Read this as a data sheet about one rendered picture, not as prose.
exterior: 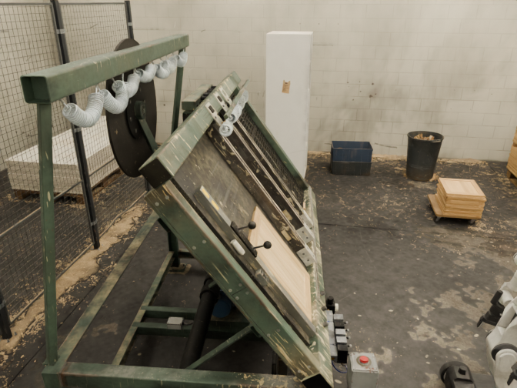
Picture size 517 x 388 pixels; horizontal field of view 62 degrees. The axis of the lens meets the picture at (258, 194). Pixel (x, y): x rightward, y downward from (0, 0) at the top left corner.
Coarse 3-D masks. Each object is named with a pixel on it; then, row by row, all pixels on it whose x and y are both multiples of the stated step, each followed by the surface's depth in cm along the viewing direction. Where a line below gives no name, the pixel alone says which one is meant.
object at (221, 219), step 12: (204, 204) 194; (216, 204) 198; (216, 216) 196; (228, 228) 198; (240, 240) 200; (252, 264) 205; (264, 264) 209; (276, 288) 209; (288, 300) 212; (300, 312) 216; (300, 324) 217; (312, 324) 222
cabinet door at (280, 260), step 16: (256, 208) 250; (256, 224) 235; (256, 240) 223; (272, 240) 245; (272, 256) 231; (288, 256) 253; (272, 272) 219; (288, 272) 239; (304, 272) 262; (288, 288) 225; (304, 288) 248; (304, 304) 234
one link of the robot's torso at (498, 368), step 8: (488, 352) 261; (504, 352) 242; (512, 352) 241; (488, 360) 263; (496, 360) 245; (504, 360) 243; (512, 360) 242; (496, 368) 247; (504, 368) 245; (496, 376) 254; (504, 376) 252; (496, 384) 257; (504, 384) 256; (512, 384) 255
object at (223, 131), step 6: (246, 84) 287; (240, 90) 266; (240, 96) 252; (234, 102) 232; (228, 108) 223; (240, 108) 260; (228, 114) 211; (234, 114) 237; (240, 114) 256; (228, 120) 228; (234, 120) 243; (222, 126) 219; (228, 126) 219; (222, 132) 218; (228, 132) 226
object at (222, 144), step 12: (216, 120) 242; (216, 132) 247; (216, 144) 250; (228, 144) 250; (228, 156) 252; (240, 156) 257; (240, 168) 254; (252, 180) 257; (252, 192) 260; (264, 192) 260; (264, 204) 263; (276, 216) 265; (288, 228) 268; (300, 240) 271; (300, 252) 274
